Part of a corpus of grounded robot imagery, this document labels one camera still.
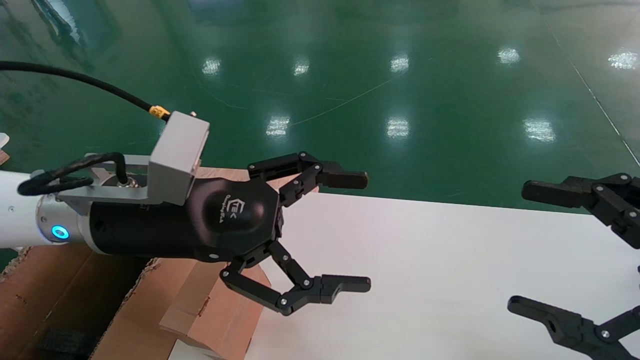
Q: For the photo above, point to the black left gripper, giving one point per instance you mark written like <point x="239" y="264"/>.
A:
<point x="165" y="230"/>

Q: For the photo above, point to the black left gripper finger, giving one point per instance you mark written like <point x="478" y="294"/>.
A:
<point x="340" y="180"/>
<point x="300" y="292"/>

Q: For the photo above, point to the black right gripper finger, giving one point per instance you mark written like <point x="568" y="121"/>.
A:
<point x="570" y="192"/>
<point x="565" y="325"/>

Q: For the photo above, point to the small cardboard box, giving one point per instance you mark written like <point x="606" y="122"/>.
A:
<point x="220" y="320"/>

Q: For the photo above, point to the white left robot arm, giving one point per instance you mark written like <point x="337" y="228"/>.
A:
<point x="20" y="210"/>

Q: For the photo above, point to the large open cardboard box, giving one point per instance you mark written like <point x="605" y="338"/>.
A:
<point x="45" y="285"/>

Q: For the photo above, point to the wooden pallet board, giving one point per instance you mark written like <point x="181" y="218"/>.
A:
<point x="220" y="174"/>

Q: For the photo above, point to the black foam block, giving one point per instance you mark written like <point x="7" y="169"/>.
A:
<point x="65" y="345"/>

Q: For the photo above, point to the small brown object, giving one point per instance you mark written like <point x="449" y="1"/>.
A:
<point x="3" y="158"/>

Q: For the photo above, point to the small white object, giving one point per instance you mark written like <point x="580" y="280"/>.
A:
<point x="3" y="141"/>

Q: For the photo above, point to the silver camera mounting bracket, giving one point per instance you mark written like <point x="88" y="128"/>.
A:
<point x="100" y="192"/>

